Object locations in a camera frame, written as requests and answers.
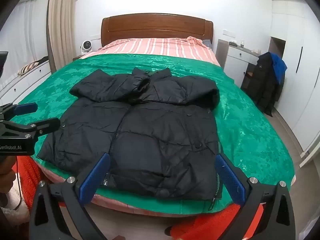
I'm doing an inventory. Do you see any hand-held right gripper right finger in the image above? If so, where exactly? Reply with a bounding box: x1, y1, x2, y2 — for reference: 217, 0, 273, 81
215, 152, 297, 240

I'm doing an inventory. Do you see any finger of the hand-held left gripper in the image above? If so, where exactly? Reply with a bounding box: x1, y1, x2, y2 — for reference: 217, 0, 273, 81
0, 117, 61, 140
0, 102, 38, 122

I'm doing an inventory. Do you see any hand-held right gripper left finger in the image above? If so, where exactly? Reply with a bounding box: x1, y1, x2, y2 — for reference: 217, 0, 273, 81
29, 152, 111, 240

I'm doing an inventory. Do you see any black puffer jacket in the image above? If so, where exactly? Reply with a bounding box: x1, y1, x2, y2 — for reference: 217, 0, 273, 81
36, 67, 223, 212

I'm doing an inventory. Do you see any white drawer cabinet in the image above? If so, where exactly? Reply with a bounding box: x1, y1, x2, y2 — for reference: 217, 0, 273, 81
0, 60, 53, 105

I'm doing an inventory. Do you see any striped cushion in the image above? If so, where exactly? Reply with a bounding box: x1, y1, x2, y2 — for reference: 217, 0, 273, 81
17, 61, 39, 76

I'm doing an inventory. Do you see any orange fleece garment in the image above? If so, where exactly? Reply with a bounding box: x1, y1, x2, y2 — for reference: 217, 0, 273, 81
15, 155, 265, 240

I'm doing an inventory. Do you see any green floral blanket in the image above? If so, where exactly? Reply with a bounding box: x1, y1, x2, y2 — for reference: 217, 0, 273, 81
15, 53, 295, 214

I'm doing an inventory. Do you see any white sheer curtain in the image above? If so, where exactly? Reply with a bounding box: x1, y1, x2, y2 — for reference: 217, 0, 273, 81
0, 0, 52, 80

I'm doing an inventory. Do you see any white fan heater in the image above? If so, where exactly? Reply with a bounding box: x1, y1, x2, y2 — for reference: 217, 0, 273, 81
79, 41, 93, 55

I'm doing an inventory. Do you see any beige curtain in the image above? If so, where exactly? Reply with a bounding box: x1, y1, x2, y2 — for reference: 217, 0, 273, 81
47, 0, 83, 73

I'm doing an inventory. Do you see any black and blue bag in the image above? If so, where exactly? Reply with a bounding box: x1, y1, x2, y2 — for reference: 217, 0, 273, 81
246, 52, 284, 117

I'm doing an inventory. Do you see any wooden chair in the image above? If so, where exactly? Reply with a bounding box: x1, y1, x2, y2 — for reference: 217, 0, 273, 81
241, 71, 253, 90

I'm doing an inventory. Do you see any white wardrobe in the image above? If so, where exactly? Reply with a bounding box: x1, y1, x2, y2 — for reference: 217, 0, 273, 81
269, 0, 320, 155

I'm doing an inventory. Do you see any blue garment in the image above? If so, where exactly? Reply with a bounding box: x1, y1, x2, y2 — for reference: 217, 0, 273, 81
269, 52, 287, 85

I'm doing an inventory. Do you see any white dresser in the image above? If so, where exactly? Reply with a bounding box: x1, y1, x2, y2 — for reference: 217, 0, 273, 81
216, 39, 260, 88

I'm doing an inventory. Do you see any pink striped bed sheet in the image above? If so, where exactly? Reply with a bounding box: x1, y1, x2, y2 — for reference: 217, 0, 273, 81
81, 36, 222, 67

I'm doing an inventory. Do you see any wooden headboard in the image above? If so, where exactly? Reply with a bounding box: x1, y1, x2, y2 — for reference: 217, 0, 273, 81
101, 15, 214, 49

